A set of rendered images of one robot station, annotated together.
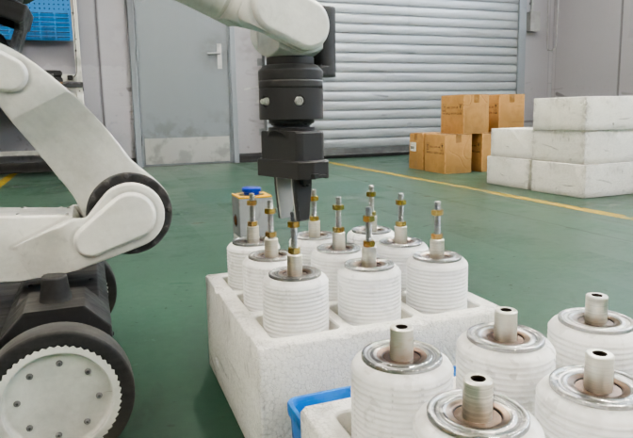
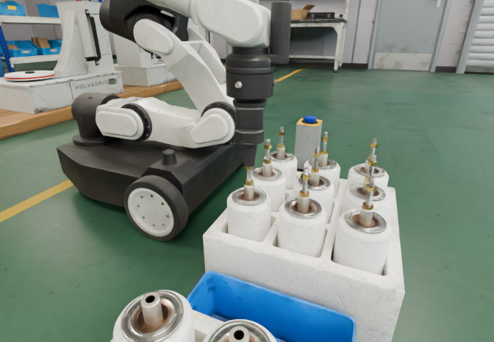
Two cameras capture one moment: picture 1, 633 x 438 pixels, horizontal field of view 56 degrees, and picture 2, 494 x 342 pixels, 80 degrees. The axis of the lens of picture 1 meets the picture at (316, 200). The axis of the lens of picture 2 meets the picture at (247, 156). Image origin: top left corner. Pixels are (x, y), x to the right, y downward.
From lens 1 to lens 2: 0.55 m
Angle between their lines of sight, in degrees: 44
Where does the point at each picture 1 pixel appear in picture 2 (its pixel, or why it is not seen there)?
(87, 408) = (163, 218)
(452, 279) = (360, 246)
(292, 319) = (232, 225)
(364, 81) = not seen: outside the picture
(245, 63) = (459, 2)
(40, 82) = (178, 48)
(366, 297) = (285, 230)
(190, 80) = (414, 15)
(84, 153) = (201, 87)
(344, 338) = (254, 251)
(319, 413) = not seen: hidden behind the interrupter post
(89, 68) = (353, 9)
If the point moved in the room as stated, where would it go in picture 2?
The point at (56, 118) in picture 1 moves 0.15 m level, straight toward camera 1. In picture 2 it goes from (187, 68) to (158, 74)
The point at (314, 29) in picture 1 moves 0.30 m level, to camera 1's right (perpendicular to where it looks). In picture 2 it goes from (245, 28) to (487, 25)
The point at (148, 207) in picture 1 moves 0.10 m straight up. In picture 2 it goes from (223, 124) to (222, 90)
